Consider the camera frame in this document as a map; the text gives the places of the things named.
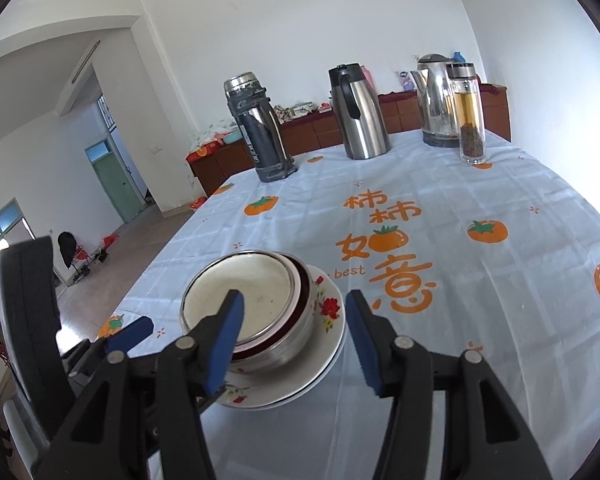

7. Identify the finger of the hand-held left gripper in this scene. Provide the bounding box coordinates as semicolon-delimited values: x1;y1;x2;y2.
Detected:
105;316;155;356

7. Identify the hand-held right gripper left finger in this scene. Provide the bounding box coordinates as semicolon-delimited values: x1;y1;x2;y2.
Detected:
37;289;245;480

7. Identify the steel carafe with black handle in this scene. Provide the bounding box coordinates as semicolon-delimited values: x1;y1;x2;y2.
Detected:
328;63;392;160

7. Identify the fluorescent tube light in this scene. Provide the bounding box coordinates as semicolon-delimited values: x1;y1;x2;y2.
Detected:
70;40;102;83

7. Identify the red flower white plate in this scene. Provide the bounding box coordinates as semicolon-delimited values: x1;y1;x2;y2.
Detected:
215;262;347;408

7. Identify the glass tea bottle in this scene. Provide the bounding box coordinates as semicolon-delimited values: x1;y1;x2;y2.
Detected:
446;62;487;165

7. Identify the stainless steel bowl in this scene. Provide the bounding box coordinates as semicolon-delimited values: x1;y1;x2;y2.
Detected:
227;260;323;375

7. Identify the pink plastic bowl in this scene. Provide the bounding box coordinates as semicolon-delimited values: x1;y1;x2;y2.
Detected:
232;254;312;361

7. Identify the white mesh food cover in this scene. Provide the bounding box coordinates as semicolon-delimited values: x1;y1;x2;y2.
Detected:
195;122;246;143

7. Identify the dark wooden sideboard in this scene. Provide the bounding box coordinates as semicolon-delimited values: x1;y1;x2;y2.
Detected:
186;84;512;198

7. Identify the steel electric kettle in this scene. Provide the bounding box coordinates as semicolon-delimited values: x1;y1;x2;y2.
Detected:
411;53;468;148

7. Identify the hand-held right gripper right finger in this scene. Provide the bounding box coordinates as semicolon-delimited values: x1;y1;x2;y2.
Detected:
345;289;553;480

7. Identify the barred window above door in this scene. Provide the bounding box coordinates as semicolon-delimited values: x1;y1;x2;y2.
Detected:
97;95;117;133

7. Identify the grey steel thermos flask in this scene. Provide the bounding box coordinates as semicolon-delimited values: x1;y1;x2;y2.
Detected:
223;72;299;183

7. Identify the green door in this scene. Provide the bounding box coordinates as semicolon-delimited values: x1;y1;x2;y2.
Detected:
85;141;143;223

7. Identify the blue framed window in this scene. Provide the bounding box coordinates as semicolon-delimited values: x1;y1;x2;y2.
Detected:
0;199;36;268

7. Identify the white enamel bowl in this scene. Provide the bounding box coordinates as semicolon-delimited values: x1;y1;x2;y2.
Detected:
180;251;301;356

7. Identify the black jacket on chair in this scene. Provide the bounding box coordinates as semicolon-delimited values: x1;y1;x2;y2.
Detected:
57;231;78;268

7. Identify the clutter on sideboard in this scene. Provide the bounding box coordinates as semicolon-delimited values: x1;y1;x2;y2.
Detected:
275;101;331;121

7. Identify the orange box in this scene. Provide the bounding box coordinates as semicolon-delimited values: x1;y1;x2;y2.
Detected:
187;142;221;161

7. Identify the pink flower white plate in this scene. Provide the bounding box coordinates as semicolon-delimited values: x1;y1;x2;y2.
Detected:
260;340;347;408

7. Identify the persimmon print tablecloth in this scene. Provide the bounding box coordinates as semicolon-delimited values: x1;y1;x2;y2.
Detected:
97;127;600;480

